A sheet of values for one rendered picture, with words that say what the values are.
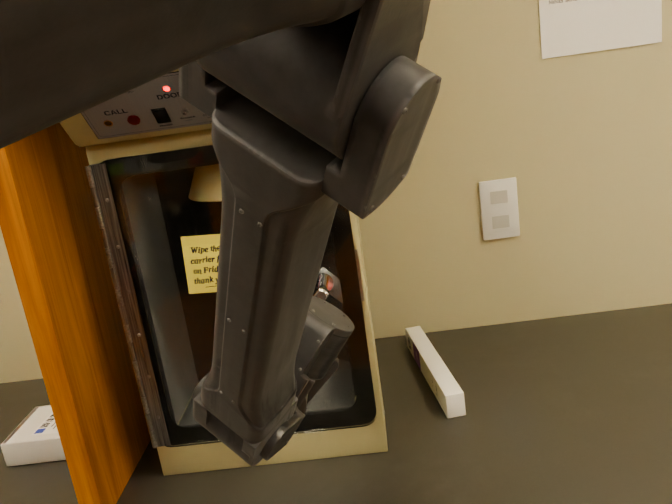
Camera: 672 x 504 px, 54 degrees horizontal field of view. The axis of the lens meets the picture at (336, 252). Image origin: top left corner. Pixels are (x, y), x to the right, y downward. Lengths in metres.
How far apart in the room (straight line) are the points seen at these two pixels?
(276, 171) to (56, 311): 0.60
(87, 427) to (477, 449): 0.51
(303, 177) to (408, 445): 0.72
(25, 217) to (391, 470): 0.55
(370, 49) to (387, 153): 0.05
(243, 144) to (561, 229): 1.08
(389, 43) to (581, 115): 1.07
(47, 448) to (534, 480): 0.71
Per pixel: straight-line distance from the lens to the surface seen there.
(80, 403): 0.91
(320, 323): 0.60
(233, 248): 0.36
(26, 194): 0.84
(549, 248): 1.34
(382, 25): 0.24
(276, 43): 0.27
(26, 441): 1.15
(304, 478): 0.94
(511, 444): 0.96
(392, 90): 0.26
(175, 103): 0.78
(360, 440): 0.95
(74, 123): 0.82
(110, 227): 0.88
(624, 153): 1.35
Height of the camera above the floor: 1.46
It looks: 15 degrees down
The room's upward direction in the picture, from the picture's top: 8 degrees counter-clockwise
